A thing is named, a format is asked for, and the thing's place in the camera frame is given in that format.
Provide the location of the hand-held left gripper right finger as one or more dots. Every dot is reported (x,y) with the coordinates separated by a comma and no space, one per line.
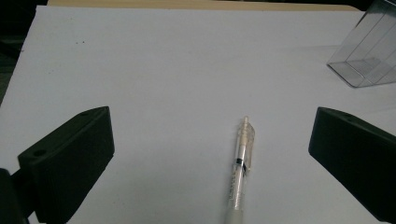
(358,155)

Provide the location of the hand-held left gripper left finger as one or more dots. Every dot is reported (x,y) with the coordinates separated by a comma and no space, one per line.
(68,168)

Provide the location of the clear plastic pen holder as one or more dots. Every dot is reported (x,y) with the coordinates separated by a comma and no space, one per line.
(367,53)

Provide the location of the clear plastic pen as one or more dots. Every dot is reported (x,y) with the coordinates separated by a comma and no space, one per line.
(239,168)

